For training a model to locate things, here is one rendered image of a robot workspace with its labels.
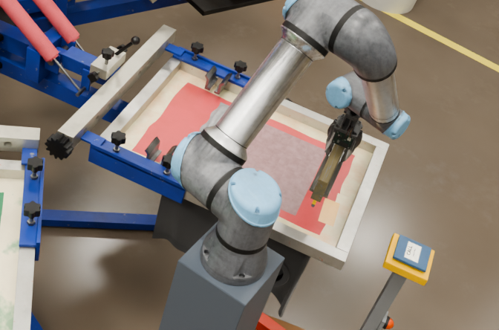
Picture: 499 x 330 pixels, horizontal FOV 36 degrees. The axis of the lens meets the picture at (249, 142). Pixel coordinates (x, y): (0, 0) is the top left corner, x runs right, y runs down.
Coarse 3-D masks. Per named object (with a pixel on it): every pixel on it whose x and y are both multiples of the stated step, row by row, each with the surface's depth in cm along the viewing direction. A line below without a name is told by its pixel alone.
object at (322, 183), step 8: (336, 144) 222; (336, 152) 219; (328, 160) 215; (336, 160) 216; (328, 168) 212; (320, 176) 209; (328, 176) 210; (320, 184) 209; (320, 192) 210; (320, 200) 212
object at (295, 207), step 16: (160, 128) 237; (176, 128) 239; (144, 144) 230; (160, 144) 232; (176, 144) 233; (160, 160) 227; (256, 160) 237; (272, 176) 233; (288, 176) 235; (288, 192) 230; (304, 192) 231; (336, 192) 235; (288, 208) 225; (304, 208) 226; (320, 208) 228; (304, 224) 221; (320, 224) 223
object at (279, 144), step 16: (176, 96) 251; (192, 96) 253; (208, 96) 255; (176, 112) 245; (192, 112) 247; (208, 112) 249; (192, 128) 241; (272, 128) 251; (288, 128) 253; (256, 144) 243; (272, 144) 244; (288, 144) 246; (304, 144) 248; (320, 144) 250; (272, 160) 239; (288, 160) 241; (304, 160) 243; (320, 160) 244; (352, 160) 248; (304, 176) 237
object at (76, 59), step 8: (72, 48) 242; (64, 56) 239; (72, 56) 239; (80, 56) 240; (88, 56) 241; (96, 56) 242; (64, 64) 241; (72, 64) 240; (80, 64) 238; (88, 64) 238; (80, 72) 240; (104, 80) 239
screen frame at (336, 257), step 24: (168, 72) 254; (192, 72) 261; (144, 96) 241; (120, 120) 230; (312, 120) 255; (360, 144) 253; (384, 144) 253; (360, 192) 232; (360, 216) 224; (288, 240) 212; (312, 240) 212; (336, 264) 211
